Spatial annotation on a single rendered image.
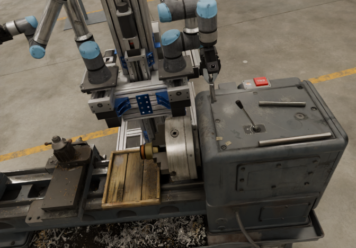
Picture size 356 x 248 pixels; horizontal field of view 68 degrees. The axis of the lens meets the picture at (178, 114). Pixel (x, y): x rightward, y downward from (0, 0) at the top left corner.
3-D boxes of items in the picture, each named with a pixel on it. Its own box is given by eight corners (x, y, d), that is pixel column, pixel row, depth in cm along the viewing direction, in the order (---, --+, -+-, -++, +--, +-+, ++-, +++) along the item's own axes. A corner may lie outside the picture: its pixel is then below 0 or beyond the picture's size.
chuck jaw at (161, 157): (175, 149, 130) (175, 169, 121) (176, 156, 133) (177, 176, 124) (152, 152, 130) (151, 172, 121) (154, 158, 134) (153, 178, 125)
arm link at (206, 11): (214, -5, 102) (219, 3, 95) (214, 22, 109) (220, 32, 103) (194, -2, 101) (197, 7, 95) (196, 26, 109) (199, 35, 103)
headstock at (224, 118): (294, 125, 163) (308, 72, 137) (329, 195, 128) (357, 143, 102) (197, 135, 166) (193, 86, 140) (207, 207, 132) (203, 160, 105)
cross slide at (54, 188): (92, 144, 164) (90, 139, 161) (76, 210, 133) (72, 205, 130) (66, 147, 165) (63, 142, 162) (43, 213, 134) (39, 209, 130)
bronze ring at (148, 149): (157, 136, 134) (139, 139, 135) (157, 151, 127) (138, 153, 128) (160, 148, 141) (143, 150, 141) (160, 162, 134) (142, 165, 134)
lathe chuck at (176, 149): (186, 134, 155) (181, 103, 129) (192, 187, 138) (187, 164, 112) (171, 135, 155) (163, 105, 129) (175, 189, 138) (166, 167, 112)
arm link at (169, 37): (162, 49, 171) (159, 29, 161) (183, 45, 171) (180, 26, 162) (164, 59, 162) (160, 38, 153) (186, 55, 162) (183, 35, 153)
